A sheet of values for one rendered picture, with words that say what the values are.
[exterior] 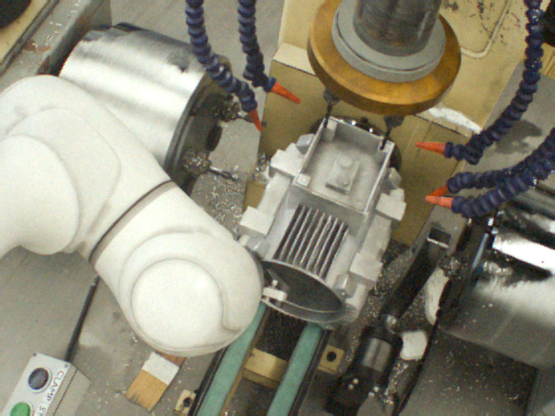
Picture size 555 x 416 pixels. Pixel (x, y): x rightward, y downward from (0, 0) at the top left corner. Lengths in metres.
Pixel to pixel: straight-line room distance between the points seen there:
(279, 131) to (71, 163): 0.66
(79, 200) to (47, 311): 0.70
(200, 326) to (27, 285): 0.77
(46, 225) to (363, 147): 0.57
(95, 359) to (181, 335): 0.69
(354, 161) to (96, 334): 0.51
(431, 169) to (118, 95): 0.47
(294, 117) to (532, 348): 0.49
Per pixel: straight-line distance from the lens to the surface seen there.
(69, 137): 0.63
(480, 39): 1.13
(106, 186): 0.63
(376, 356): 1.03
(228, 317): 0.59
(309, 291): 1.15
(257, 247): 1.01
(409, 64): 0.86
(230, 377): 1.13
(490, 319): 1.05
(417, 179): 1.21
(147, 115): 1.04
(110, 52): 1.09
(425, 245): 0.88
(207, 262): 0.58
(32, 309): 1.31
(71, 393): 0.98
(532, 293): 1.03
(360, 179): 1.05
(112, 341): 1.27
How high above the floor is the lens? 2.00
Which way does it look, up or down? 61 degrees down
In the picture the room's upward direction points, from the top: 11 degrees clockwise
